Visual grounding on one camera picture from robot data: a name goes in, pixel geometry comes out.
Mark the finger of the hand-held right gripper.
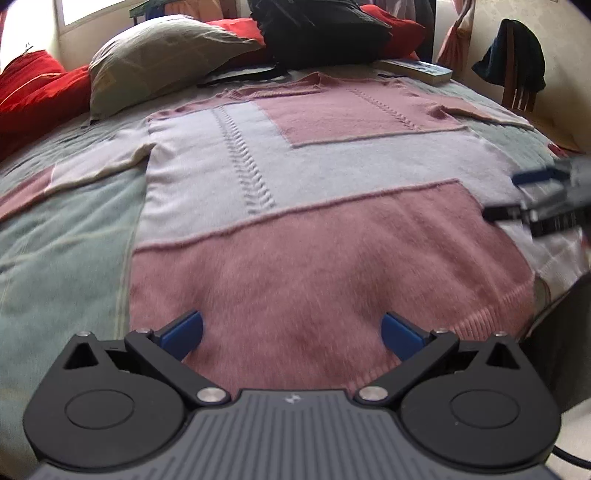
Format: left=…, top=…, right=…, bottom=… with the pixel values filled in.
left=514, top=167, right=573, bottom=186
left=482, top=194, right=580, bottom=238

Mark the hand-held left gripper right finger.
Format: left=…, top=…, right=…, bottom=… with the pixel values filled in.
left=355, top=311, right=529, bottom=408

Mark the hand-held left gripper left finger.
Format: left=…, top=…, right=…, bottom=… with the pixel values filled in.
left=62, top=310, right=232, bottom=408

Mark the pink and white sweater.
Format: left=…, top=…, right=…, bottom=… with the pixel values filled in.
left=0, top=71, right=591, bottom=394

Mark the dark green garment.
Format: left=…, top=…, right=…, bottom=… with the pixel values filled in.
left=472, top=18, right=546, bottom=90

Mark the orange curtain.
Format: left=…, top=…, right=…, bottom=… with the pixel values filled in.
left=436, top=0, right=476, bottom=75

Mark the book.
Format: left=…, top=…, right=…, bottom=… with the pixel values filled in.
left=381, top=58, right=453, bottom=86

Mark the dark hanging jacket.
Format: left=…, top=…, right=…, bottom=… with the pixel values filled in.
left=414, top=0, right=438, bottom=62

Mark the red quilt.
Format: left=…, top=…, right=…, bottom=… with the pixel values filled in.
left=203, top=4, right=426, bottom=61

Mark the black backpack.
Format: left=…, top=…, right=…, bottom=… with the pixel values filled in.
left=196, top=0, right=393, bottom=88

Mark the grey pillow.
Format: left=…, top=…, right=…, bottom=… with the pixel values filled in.
left=88, top=14, right=264, bottom=121

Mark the red pillow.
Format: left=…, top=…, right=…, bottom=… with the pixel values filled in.
left=0, top=50, right=93, bottom=160

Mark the brown cardboard box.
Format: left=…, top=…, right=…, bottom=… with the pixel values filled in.
left=164, top=0, right=237, bottom=24

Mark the black cable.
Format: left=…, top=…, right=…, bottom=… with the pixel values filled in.
left=551, top=443, right=591, bottom=472

